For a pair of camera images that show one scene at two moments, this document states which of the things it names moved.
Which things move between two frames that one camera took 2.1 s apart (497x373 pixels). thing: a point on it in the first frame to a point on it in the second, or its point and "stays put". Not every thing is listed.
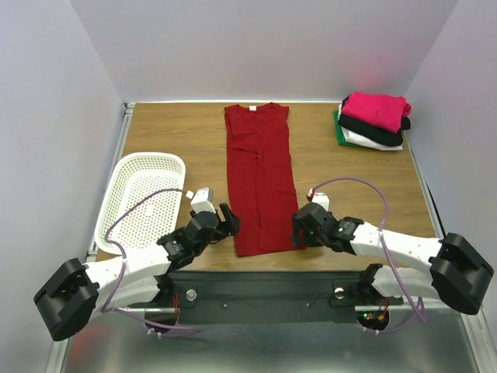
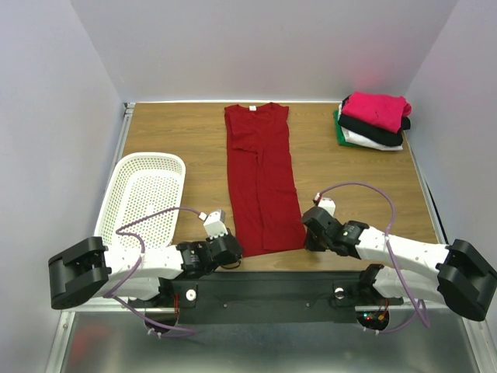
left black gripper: (230, 226) to (234, 259)
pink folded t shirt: (385, 112) stays put
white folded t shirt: (353, 137) stays put
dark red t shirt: (262, 188) stays put
